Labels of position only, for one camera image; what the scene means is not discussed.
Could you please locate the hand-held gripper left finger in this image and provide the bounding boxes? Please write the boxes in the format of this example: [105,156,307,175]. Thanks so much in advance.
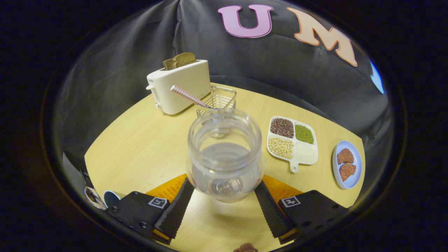
[107,174,195,245]

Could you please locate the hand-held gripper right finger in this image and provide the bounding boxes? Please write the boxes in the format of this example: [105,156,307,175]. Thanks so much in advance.
[254,174,350,245]

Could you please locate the clear glass juice bottle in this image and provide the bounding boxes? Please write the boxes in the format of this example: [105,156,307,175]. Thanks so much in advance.
[186,109,265,203]

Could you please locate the yellow soybeans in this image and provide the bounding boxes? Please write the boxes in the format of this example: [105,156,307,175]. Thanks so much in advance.
[268,137,294,160]

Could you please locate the white divided tray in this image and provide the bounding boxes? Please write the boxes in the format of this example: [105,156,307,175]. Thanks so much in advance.
[267,116,319,174]

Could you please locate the wooden table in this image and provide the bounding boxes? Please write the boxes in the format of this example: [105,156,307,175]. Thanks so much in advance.
[84,83,366,252]

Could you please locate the green mung beans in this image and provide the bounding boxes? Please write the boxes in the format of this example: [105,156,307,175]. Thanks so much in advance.
[295,124,314,145]

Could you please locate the red beans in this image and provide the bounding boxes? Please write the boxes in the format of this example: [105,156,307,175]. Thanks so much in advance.
[270,118,295,139]

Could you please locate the brown meat piece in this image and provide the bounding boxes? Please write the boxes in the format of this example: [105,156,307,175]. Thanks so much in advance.
[337,148,355,165]
[339,163,357,182]

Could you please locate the light blue plate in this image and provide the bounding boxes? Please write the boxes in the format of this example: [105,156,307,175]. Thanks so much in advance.
[332,140,363,190]

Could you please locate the white toaster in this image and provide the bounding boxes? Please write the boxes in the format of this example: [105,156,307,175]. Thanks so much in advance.
[146,59,211,116]

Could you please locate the black backdrop cloth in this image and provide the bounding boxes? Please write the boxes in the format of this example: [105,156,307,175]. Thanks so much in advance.
[52,0,394,196]

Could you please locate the brown bread slice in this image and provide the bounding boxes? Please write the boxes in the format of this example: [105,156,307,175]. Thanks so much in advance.
[163,52,197,71]

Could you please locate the red white patterned handle utensil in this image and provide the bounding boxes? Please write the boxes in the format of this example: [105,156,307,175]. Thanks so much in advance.
[170,85,215,111]

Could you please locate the wire mesh basket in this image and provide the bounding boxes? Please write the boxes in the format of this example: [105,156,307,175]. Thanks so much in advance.
[196,86,237,117]

